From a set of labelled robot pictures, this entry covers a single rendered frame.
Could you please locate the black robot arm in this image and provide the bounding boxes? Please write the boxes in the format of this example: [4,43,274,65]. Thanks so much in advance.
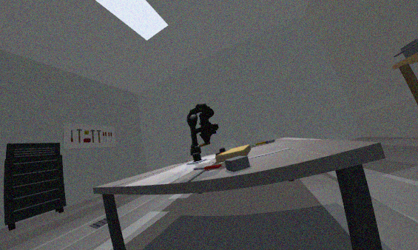
[186,104,219,162]

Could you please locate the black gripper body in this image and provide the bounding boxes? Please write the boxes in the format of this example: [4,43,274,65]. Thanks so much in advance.
[194,120,216,134]

